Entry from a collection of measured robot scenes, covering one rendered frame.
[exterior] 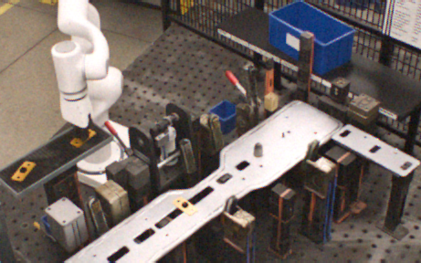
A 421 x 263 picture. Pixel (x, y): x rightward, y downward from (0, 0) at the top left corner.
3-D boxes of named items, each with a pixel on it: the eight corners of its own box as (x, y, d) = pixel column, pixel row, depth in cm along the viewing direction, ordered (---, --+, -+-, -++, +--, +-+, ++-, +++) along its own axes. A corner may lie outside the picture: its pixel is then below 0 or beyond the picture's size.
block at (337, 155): (337, 227, 251) (344, 169, 232) (311, 212, 257) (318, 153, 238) (353, 214, 255) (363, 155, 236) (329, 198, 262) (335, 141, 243)
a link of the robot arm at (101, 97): (78, 110, 272) (72, 59, 256) (126, 110, 272) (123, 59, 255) (75, 131, 264) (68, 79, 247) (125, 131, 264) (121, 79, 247)
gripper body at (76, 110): (53, 90, 213) (59, 120, 221) (77, 102, 208) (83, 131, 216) (70, 78, 217) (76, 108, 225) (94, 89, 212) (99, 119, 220)
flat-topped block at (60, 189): (72, 266, 246) (49, 172, 216) (59, 254, 251) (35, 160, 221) (95, 250, 251) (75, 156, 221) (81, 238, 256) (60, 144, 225)
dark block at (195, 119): (194, 211, 262) (189, 122, 234) (182, 202, 266) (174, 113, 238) (204, 204, 264) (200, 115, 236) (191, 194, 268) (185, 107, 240)
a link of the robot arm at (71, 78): (90, 76, 214) (60, 77, 215) (84, 38, 205) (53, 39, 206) (88, 92, 208) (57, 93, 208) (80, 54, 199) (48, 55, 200)
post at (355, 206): (356, 215, 255) (365, 154, 235) (331, 200, 261) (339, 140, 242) (367, 205, 258) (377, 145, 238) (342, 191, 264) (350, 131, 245)
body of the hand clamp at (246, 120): (247, 184, 270) (248, 112, 246) (235, 176, 274) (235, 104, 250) (258, 177, 273) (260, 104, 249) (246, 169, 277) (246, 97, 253)
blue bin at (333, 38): (321, 76, 263) (323, 46, 254) (267, 42, 282) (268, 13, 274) (352, 59, 269) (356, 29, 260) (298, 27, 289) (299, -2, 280)
